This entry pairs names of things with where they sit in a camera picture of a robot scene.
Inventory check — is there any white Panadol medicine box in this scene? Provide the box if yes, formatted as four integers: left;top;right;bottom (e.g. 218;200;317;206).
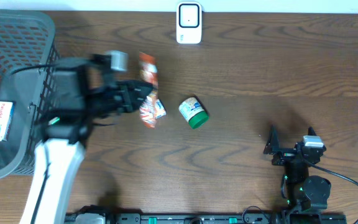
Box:
0;101;15;142

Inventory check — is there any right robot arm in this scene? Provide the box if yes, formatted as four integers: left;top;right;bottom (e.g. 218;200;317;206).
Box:
264;126;331;223

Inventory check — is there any green-lidded white jar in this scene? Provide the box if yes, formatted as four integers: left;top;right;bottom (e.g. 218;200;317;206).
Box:
178;97;209;129

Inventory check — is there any white barcode scanner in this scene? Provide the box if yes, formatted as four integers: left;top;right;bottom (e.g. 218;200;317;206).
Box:
176;1;203;44

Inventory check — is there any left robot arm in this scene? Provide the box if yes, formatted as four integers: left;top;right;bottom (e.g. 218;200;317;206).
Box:
21;50;154;223

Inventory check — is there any orange snack packet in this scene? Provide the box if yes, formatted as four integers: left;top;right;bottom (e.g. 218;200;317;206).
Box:
155;99;167;119

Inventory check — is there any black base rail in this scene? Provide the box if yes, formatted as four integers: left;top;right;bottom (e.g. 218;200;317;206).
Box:
63;205;347;224

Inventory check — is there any grey plastic mesh basket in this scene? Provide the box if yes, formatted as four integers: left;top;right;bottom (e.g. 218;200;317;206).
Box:
0;10;59;179

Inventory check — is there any orange Top chocolate bar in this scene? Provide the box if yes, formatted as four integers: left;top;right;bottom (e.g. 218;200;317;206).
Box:
139;52;158;128

